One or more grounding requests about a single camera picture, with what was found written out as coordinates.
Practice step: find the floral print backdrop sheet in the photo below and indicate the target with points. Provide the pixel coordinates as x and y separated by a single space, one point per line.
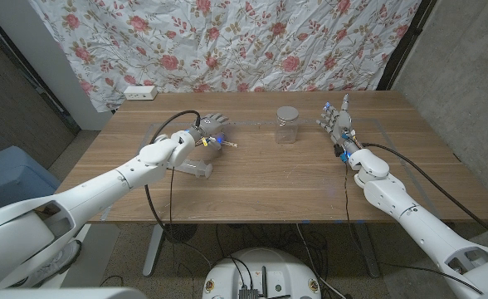
227 41

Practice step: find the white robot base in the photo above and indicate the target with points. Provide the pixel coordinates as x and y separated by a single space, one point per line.
264 266

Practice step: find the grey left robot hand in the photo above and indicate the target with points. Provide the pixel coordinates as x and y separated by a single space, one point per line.
211 126

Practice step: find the clear plastic syringe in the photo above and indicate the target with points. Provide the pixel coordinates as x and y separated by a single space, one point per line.
196 168

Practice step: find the blue storage bin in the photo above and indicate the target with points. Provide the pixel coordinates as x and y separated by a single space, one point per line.
11 174

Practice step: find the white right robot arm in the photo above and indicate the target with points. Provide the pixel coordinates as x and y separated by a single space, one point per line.
393 195

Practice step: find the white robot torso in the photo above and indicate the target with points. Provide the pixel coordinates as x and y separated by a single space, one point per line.
61 294

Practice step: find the black backdrop stand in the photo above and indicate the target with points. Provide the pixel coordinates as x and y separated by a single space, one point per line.
401 45

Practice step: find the grey sneaker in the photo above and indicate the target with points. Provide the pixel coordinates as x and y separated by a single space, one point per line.
71 253

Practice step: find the white power strip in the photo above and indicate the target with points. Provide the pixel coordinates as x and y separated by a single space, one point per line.
140 92

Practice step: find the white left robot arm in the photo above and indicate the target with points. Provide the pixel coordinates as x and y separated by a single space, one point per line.
103 187

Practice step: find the white table leg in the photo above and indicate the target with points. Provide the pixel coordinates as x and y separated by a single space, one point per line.
368 253
152 249

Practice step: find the clear jar with silver lid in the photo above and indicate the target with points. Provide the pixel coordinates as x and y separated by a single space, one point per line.
287 124

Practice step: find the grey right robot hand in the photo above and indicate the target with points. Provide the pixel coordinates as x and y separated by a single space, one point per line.
343 122

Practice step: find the black round floor fan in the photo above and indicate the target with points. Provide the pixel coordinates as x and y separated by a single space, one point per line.
182 232

